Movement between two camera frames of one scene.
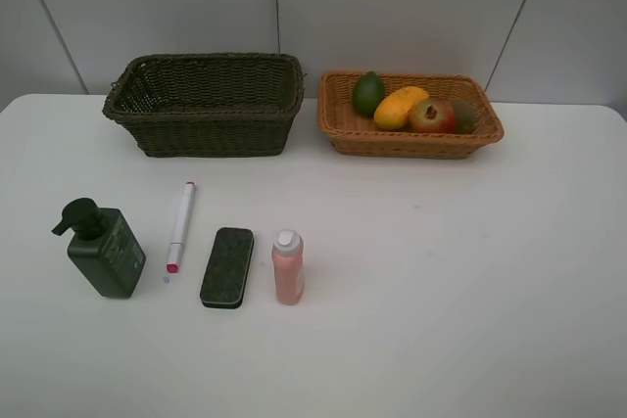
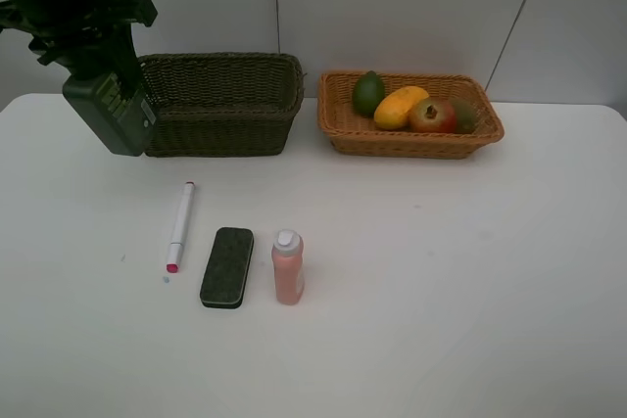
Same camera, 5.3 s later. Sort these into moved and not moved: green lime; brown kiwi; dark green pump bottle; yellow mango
Moved: dark green pump bottle
Not moved: yellow mango; brown kiwi; green lime
